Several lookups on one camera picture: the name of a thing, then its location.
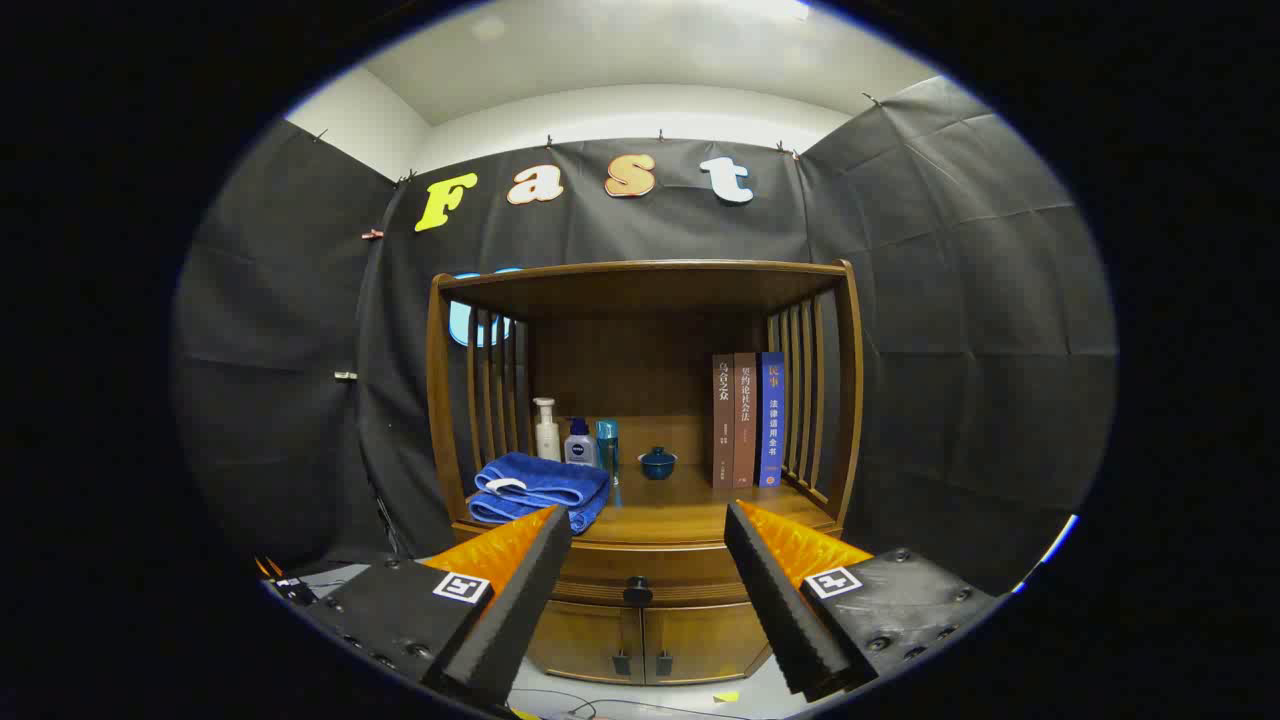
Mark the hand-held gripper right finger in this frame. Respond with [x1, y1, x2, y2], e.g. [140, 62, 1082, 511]
[723, 499, 1003, 703]

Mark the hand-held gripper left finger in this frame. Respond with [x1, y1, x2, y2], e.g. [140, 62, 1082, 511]
[300, 503, 574, 711]

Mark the wooden drawer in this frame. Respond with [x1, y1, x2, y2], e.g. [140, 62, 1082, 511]
[545, 543, 759, 608]

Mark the wooden cabinet door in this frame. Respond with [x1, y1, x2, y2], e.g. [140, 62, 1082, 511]
[643, 603, 771, 686]
[528, 603, 646, 686]

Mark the wooden countertop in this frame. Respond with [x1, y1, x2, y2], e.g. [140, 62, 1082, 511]
[452, 462, 839, 549]

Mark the wooden cabinet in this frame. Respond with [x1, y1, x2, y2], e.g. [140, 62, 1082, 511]
[425, 260, 866, 688]

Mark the blue folded towel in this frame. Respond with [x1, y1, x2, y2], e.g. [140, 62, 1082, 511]
[468, 452, 612, 534]

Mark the white pump bottle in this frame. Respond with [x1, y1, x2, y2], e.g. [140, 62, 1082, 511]
[533, 398, 562, 463]

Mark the blue book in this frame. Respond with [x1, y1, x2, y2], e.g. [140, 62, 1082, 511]
[757, 352, 786, 488]

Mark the reddish brown book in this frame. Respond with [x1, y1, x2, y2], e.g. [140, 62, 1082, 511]
[733, 352, 759, 489]

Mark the dark brown book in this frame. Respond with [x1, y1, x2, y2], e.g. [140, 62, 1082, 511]
[712, 353, 736, 488]

